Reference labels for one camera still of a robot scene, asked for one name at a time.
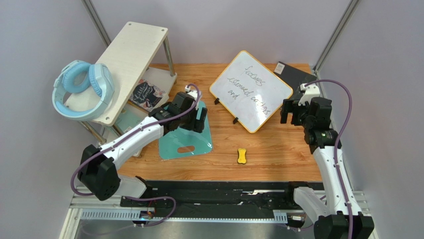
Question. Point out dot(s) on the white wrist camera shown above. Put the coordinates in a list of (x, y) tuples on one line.
[(193, 92), (309, 92)]

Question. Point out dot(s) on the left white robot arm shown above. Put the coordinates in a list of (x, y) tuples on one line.
[(97, 174)]

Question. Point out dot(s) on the black notebook in plastic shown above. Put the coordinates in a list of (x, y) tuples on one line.
[(293, 77)]

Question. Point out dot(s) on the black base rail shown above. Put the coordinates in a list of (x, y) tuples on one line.
[(221, 199)]

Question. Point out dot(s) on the blue headphones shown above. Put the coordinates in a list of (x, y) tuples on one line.
[(77, 77)]

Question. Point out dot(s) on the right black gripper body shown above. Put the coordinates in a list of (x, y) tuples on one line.
[(290, 110)]

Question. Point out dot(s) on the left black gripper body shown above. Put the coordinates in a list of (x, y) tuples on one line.
[(189, 121)]

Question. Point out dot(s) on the yellow framed whiteboard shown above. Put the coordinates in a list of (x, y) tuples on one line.
[(250, 91)]

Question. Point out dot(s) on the dark floral book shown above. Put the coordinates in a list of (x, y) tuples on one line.
[(147, 96)]

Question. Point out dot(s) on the white two-tier shelf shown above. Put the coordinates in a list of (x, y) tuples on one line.
[(128, 57)]

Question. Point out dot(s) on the yellow bone-shaped eraser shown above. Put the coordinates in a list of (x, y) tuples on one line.
[(241, 156)]

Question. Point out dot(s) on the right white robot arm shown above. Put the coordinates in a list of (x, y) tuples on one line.
[(340, 216)]

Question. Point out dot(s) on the teal cutting mat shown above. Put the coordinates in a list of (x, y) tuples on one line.
[(183, 143)]

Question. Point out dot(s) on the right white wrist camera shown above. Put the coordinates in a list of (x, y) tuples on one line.
[(309, 92)]

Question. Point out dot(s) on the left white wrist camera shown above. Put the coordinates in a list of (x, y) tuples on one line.
[(193, 92)]

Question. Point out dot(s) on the teal notebook on lower shelf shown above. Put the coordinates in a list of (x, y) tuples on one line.
[(125, 122)]

